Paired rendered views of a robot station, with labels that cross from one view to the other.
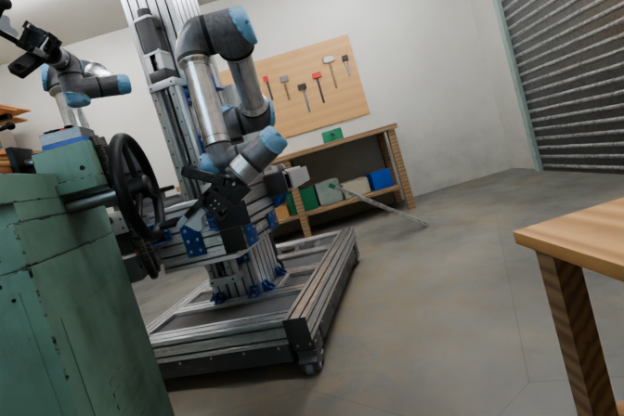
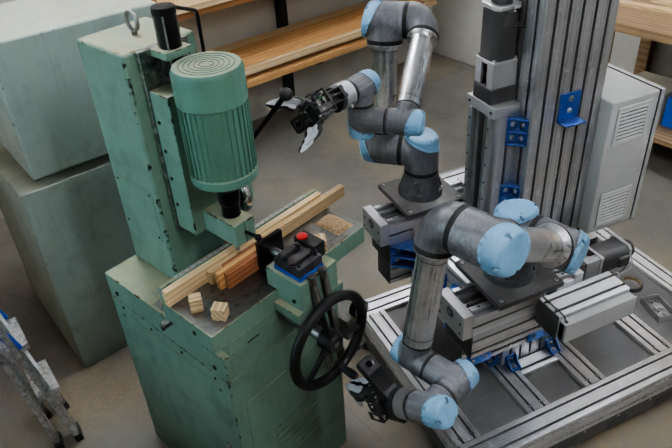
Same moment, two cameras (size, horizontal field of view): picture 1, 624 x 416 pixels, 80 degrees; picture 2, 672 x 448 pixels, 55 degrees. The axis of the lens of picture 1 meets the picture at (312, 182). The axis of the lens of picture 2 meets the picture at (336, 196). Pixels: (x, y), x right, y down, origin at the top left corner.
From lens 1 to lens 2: 1.44 m
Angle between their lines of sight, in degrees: 56
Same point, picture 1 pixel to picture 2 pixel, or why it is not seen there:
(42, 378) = (229, 427)
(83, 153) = (296, 293)
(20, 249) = (226, 373)
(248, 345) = not seen: hidden behind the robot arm
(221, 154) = (408, 360)
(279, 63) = not seen: outside the picture
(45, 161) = (273, 277)
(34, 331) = (228, 408)
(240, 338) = not seen: hidden behind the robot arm
